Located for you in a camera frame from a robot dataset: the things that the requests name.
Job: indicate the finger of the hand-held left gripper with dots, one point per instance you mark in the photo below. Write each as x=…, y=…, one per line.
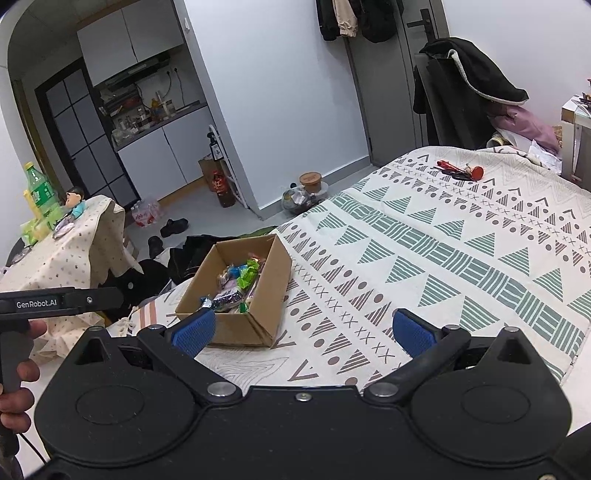
x=106, y=297

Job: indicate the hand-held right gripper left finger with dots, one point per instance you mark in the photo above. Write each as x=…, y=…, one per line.
x=196, y=330

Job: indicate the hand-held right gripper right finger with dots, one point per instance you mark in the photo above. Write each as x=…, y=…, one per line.
x=411, y=332

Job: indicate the brown cardboard box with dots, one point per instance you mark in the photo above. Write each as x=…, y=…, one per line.
x=268, y=300

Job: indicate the person's left hand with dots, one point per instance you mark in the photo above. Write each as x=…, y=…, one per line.
x=21, y=408

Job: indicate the black garment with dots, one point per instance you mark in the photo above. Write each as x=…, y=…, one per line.
x=138, y=281

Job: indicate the striped bed sheet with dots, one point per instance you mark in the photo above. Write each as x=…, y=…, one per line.
x=152, y=314

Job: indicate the dotted tablecloth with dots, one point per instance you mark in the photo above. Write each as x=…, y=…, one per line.
x=69, y=258

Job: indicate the small cardboard box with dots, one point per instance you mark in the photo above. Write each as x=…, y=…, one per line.
x=130, y=244

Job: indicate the black shoe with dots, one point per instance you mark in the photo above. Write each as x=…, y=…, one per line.
x=156, y=247
x=174, y=227

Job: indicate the pack of water bottles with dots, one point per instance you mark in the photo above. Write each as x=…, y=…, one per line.
x=145, y=213

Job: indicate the cartoon figurine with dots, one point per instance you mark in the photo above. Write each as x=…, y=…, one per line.
x=74, y=201

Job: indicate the green soda bottle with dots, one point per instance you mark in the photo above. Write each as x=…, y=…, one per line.
x=39, y=189

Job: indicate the green patterned cloth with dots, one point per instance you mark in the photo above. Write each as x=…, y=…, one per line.
x=263, y=230

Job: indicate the small brown carton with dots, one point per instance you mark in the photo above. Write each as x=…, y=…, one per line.
x=207, y=170

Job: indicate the filled clear plastic bag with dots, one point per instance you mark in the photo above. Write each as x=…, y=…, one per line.
x=298, y=201

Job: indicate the white base cabinets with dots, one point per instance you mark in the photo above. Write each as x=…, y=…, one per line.
x=175, y=147

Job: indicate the black framed glass door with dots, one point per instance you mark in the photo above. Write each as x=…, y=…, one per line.
x=83, y=134

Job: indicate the key bunch with red tags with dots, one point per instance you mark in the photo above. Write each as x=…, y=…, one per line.
x=461, y=174

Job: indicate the black spray bottle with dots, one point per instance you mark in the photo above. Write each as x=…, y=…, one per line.
x=216, y=150

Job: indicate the cluttered kitchen counter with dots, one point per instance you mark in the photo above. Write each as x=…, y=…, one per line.
x=138, y=117

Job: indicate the range hood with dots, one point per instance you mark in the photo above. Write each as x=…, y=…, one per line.
x=134, y=74

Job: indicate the pink cloth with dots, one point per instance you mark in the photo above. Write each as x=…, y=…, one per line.
x=531, y=124

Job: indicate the grey door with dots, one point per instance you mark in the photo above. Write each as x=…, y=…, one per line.
x=388, y=92

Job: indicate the white desk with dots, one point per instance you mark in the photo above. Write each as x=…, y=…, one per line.
x=575, y=138

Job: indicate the black jacket with white trim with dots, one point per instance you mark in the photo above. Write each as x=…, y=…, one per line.
x=475, y=69

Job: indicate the black hanging jacket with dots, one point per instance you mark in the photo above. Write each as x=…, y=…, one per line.
x=378, y=18
x=328, y=18

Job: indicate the beige hanging garment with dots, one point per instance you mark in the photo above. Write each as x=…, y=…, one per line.
x=346, y=16

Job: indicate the white wall cabinets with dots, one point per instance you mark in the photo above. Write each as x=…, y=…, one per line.
x=129, y=41

